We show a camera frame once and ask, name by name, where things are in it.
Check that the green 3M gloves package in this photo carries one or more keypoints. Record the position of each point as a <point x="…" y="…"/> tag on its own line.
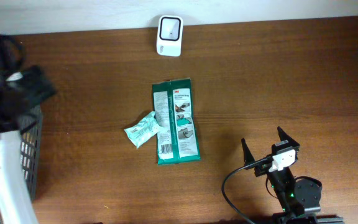
<point x="177" y="141"/>

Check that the dark grey plastic basket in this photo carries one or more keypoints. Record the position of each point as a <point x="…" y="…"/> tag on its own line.
<point x="30" y="147"/>

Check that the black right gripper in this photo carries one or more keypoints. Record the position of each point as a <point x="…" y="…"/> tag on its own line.
<point x="247" y="157"/>

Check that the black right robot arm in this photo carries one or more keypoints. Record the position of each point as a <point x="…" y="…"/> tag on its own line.
<point x="299" y="197"/>

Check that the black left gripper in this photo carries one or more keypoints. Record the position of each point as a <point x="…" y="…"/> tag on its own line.
<point x="37" y="75"/>

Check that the white barcode scanner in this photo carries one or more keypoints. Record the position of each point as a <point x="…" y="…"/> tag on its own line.
<point x="169" y="36"/>

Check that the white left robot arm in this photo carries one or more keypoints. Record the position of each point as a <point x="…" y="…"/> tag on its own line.
<point x="15" y="203"/>

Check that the mint green wipes packet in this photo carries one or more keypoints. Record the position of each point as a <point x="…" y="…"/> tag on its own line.
<point x="146" y="128"/>

